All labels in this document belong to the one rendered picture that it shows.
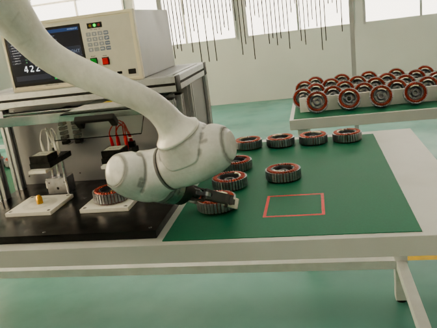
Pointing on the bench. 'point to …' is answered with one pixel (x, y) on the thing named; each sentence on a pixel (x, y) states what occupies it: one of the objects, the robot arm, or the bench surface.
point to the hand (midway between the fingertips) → (215, 201)
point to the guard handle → (95, 120)
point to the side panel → (200, 100)
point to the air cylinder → (58, 183)
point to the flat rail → (30, 120)
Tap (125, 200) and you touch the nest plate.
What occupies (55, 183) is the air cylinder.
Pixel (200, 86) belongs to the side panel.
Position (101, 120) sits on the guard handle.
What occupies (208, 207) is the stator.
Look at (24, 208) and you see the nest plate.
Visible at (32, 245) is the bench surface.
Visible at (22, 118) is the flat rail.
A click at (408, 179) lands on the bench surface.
